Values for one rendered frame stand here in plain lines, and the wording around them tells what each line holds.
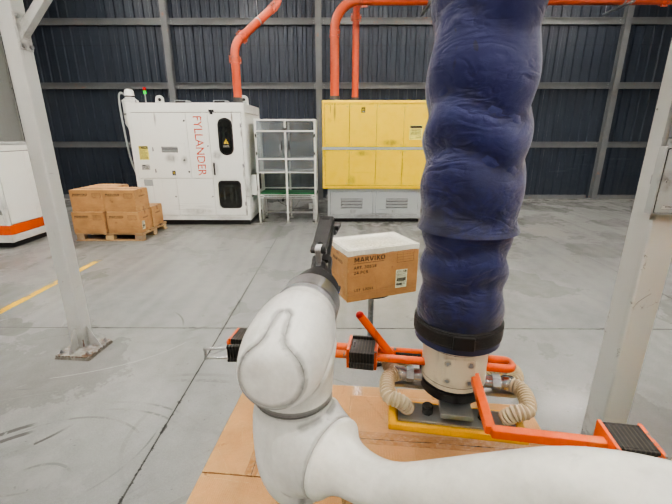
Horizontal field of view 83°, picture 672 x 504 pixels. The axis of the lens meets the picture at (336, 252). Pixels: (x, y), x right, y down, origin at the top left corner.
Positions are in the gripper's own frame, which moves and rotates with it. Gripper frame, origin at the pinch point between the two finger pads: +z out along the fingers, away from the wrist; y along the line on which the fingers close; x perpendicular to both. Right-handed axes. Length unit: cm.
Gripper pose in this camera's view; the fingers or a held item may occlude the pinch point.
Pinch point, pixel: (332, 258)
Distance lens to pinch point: 77.9
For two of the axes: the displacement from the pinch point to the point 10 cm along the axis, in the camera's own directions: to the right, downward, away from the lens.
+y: 0.0, 9.6, 2.9
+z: 1.5, -2.9, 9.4
